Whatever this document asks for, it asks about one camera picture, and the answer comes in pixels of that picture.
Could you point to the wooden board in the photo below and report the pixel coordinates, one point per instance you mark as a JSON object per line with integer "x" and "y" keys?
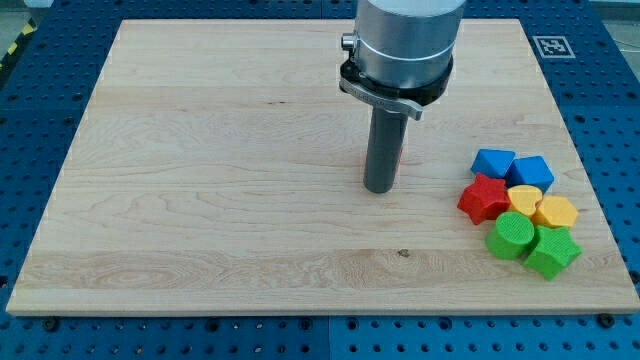
{"x": 217, "y": 171}

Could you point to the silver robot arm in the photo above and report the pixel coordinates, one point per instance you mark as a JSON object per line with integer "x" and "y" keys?
{"x": 404, "y": 44}

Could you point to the blue triangular block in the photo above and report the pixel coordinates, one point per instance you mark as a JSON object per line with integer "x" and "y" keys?
{"x": 493, "y": 163}

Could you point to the green star block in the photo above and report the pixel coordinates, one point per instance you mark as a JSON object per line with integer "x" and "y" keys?
{"x": 552, "y": 250}

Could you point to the yellow heart block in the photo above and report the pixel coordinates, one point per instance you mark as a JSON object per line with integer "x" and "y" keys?
{"x": 524, "y": 199}

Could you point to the white fiducial marker tag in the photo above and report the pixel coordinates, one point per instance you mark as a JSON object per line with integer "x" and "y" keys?
{"x": 553, "y": 47}

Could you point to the yellow hexagon block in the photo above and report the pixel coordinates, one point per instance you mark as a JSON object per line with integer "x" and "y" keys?
{"x": 554, "y": 212}

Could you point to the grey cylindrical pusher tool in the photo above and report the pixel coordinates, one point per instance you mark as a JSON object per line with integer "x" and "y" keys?
{"x": 386, "y": 137}

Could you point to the black tool clamp with lever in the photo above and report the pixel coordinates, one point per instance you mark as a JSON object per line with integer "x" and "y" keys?
{"x": 410, "y": 102}

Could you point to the red circle block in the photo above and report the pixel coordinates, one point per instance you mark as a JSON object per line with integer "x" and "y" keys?
{"x": 401, "y": 154}

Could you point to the green cylinder block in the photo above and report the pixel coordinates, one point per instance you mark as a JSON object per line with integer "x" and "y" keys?
{"x": 510, "y": 236}

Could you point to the blue cube block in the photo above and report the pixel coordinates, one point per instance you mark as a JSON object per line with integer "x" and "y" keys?
{"x": 533, "y": 171}

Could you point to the red star block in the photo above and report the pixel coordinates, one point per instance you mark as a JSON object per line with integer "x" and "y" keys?
{"x": 485, "y": 199}

